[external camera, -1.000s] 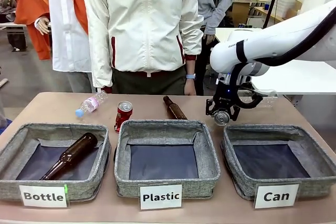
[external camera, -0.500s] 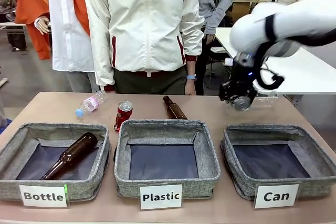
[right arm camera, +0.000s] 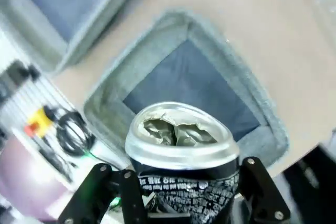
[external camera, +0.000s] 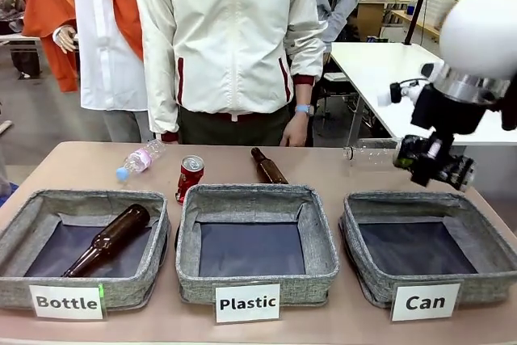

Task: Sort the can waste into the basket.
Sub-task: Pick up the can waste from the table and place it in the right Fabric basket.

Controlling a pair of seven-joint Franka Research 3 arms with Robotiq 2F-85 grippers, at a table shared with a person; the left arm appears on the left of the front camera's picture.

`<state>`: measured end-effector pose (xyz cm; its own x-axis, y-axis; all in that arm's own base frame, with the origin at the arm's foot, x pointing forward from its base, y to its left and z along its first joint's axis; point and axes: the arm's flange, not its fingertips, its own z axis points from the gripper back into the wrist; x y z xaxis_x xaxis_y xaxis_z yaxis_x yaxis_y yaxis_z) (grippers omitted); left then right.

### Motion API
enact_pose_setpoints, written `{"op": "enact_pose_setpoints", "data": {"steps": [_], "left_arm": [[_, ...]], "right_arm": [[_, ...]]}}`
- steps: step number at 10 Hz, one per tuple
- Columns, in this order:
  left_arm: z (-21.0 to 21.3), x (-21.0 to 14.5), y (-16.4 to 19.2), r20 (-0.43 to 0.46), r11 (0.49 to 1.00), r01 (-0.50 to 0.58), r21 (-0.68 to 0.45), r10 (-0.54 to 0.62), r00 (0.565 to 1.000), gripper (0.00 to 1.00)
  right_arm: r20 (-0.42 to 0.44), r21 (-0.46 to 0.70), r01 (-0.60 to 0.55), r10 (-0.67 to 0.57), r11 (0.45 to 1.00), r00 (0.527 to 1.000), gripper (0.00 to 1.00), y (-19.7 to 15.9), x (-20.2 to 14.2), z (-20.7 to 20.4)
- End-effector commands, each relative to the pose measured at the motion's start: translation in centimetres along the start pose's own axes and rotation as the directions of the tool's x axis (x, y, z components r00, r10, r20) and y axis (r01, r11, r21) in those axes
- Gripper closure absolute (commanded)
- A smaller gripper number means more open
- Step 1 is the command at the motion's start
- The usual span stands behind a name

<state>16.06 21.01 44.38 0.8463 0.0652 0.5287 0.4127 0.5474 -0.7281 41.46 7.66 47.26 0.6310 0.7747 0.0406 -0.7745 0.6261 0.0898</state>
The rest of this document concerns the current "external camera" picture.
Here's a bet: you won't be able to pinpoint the person's left forearm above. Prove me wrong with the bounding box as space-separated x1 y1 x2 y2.
287 29 327 107

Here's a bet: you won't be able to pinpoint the person's dark trousers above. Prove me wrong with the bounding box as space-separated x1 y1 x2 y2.
176 105 292 147

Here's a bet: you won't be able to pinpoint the large brown glass bottle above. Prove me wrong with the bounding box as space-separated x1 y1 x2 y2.
61 203 152 279

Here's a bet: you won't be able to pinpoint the crushed red soda can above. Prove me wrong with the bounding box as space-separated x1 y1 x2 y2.
174 154 206 206

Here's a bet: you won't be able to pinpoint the grey fabric basket bottle label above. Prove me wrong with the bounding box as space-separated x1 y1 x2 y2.
0 188 171 310

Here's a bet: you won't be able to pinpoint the wooden desk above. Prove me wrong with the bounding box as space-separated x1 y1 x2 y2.
356 0 406 41

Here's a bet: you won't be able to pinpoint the white Plastic label card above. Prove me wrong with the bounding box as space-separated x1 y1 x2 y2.
213 281 282 324

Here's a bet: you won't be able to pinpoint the white Bottle label card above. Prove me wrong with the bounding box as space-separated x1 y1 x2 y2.
28 283 107 321

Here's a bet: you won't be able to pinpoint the plastic bottle pink label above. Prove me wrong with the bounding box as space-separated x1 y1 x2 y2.
116 139 167 182

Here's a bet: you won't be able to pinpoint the white work table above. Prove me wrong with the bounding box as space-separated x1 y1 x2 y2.
328 41 517 147

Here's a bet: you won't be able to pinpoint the white Can label card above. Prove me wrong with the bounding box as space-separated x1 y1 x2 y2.
389 281 463 322

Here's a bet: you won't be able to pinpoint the mannequin orange coat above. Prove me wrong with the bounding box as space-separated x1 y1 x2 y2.
21 0 145 94

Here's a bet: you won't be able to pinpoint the grey fabric basket can label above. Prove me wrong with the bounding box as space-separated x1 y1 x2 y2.
339 191 517 309

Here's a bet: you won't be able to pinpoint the person's right forearm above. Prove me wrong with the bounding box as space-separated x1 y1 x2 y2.
139 37 181 144

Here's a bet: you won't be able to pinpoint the white plastic crate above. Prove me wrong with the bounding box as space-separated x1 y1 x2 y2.
422 0 460 32

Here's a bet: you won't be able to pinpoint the small brown glass bottle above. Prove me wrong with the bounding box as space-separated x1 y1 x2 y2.
250 146 290 186

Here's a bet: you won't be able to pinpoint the clear crushed plastic bottle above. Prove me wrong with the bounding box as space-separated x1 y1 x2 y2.
343 138 406 166

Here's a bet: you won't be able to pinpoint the grey fabric basket plastic label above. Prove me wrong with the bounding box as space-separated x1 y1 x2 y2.
174 183 341 308

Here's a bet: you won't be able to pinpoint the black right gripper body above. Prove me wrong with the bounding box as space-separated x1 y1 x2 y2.
410 82 488 153

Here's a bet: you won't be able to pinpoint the person in white jacket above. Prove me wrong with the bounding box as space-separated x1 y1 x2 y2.
134 0 327 144

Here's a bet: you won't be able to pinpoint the person's left hand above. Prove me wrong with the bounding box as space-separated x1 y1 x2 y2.
280 111 310 148

